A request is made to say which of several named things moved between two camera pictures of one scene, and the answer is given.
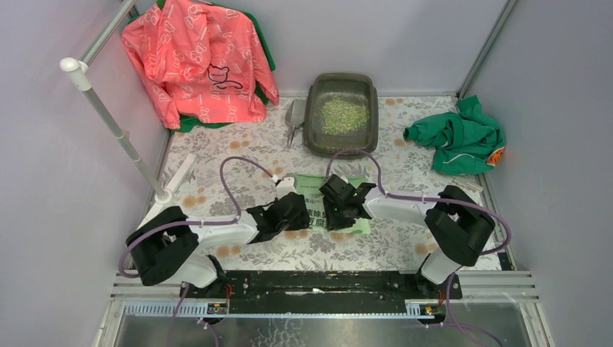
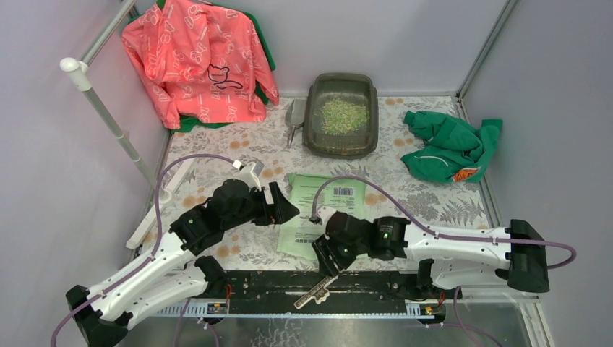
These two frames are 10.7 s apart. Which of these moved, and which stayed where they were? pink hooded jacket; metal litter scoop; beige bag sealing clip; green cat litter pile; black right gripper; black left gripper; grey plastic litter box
Moved: beige bag sealing clip; black right gripper; black left gripper
Stayed: metal litter scoop; green cat litter pile; pink hooded jacket; grey plastic litter box
